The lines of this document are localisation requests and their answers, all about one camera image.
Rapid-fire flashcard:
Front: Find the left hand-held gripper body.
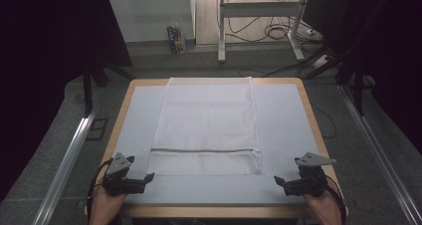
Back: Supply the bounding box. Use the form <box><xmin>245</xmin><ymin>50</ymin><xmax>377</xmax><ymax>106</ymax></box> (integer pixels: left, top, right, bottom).
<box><xmin>103</xmin><ymin>152</ymin><xmax>147</xmax><ymax>196</ymax></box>

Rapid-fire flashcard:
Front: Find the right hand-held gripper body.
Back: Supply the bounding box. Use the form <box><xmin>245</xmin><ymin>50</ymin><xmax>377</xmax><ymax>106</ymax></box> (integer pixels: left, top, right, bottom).
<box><xmin>284</xmin><ymin>151</ymin><xmax>336</xmax><ymax>197</ymax></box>

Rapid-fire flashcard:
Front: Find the white mesh laundry bag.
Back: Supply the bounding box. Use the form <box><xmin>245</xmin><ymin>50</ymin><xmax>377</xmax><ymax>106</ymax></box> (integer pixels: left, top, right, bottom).
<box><xmin>146</xmin><ymin>77</ymin><xmax>264</xmax><ymax>177</ymax></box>

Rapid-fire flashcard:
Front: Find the person's right hand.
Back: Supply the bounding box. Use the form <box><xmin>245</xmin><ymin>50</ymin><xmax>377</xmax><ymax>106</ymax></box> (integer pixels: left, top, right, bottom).
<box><xmin>303</xmin><ymin>188</ymin><xmax>343</xmax><ymax>225</ymax></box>

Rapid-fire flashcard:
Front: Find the person's left hand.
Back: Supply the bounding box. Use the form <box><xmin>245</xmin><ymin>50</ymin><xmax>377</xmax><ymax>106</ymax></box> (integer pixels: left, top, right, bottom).
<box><xmin>89</xmin><ymin>186</ymin><xmax>127</xmax><ymax>225</ymax></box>

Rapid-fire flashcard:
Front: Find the white table mat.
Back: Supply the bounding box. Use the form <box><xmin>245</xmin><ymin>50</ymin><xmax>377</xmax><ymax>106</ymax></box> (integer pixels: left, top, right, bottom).
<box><xmin>101</xmin><ymin>83</ymin><xmax>321</xmax><ymax>206</ymax></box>

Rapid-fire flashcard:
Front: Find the wooden table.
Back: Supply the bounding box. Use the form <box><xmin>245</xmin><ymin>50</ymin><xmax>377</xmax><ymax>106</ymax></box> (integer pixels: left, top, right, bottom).
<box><xmin>84</xmin><ymin>78</ymin><xmax>349</xmax><ymax>219</ymax></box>

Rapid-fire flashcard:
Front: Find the black metal stand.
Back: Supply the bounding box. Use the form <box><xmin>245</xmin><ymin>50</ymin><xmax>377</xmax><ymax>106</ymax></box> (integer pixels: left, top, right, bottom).
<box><xmin>82</xmin><ymin>60</ymin><xmax>135</xmax><ymax>118</ymax></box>
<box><xmin>303</xmin><ymin>45</ymin><xmax>366</xmax><ymax>116</ymax></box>

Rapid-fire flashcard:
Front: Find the white power strip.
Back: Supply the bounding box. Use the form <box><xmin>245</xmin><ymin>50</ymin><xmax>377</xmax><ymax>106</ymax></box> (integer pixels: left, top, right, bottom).
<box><xmin>312</xmin><ymin>54</ymin><xmax>332</xmax><ymax>69</ymax></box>

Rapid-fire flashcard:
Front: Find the black curtain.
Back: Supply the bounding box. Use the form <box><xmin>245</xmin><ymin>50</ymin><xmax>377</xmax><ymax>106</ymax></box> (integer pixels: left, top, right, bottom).
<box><xmin>0</xmin><ymin>0</ymin><xmax>133</xmax><ymax>203</ymax></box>
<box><xmin>308</xmin><ymin>0</ymin><xmax>422</xmax><ymax>153</ymax></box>

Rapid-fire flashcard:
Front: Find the pack of bottles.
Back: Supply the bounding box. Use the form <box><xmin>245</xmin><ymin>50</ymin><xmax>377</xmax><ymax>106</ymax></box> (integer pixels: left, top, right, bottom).
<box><xmin>166</xmin><ymin>21</ymin><xmax>187</xmax><ymax>55</ymax></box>

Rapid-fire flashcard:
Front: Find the white cabinet panel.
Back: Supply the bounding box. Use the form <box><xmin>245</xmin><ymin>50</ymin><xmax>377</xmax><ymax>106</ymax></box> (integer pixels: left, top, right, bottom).
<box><xmin>107</xmin><ymin>0</ymin><xmax>197</xmax><ymax>44</ymax></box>

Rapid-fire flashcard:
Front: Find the right hand-held gripper black cable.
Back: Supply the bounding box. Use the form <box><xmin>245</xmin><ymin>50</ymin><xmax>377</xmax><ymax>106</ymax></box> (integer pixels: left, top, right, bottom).
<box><xmin>322</xmin><ymin>174</ymin><xmax>346</xmax><ymax>223</ymax></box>

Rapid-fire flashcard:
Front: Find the hand-held gripper black cable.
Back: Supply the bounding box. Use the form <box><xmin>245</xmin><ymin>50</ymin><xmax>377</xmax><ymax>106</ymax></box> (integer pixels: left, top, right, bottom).
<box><xmin>322</xmin><ymin>174</ymin><xmax>346</xmax><ymax>223</ymax></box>
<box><xmin>86</xmin><ymin>158</ymin><xmax>114</xmax><ymax>223</ymax></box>

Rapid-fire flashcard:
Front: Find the left hand-held gripper black cable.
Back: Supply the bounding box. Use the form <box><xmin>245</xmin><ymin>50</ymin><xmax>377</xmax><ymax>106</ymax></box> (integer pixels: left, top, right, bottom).
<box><xmin>86</xmin><ymin>158</ymin><xmax>114</xmax><ymax>223</ymax></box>

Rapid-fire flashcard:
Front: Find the black floor outlet frame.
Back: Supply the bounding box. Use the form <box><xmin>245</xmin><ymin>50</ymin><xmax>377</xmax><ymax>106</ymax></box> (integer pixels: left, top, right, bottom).
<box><xmin>87</xmin><ymin>117</ymin><xmax>109</xmax><ymax>141</ymax></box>

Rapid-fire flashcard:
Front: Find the thin black floor cable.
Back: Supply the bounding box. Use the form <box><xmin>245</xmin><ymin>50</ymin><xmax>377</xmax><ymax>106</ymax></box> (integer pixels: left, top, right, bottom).
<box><xmin>312</xmin><ymin>104</ymin><xmax>338</xmax><ymax>140</ymax></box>

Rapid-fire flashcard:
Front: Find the aluminium floor rail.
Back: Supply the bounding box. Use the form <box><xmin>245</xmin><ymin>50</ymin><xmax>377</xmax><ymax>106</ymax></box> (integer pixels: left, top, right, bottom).
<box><xmin>337</xmin><ymin>85</ymin><xmax>422</xmax><ymax>225</ymax></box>
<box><xmin>33</xmin><ymin>107</ymin><xmax>101</xmax><ymax>225</ymax></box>

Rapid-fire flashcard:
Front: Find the long black floor cable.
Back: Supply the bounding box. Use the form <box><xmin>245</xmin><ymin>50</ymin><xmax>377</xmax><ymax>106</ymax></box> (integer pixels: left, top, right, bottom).
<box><xmin>238</xmin><ymin>61</ymin><xmax>317</xmax><ymax>79</ymax></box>

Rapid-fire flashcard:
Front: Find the tangle of black floor cables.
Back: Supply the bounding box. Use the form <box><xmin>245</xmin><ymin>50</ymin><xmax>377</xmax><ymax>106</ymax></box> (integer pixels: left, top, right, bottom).
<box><xmin>225</xmin><ymin>0</ymin><xmax>319</xmax><ymax>44</ymax></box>

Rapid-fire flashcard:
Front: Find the white metal desk frame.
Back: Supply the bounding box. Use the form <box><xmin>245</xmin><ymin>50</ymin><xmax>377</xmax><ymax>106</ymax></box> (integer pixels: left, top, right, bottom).
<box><xmin>217</xmin><ymin>0</ymin><xmax>312</xmax><ymax>64</ymax></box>

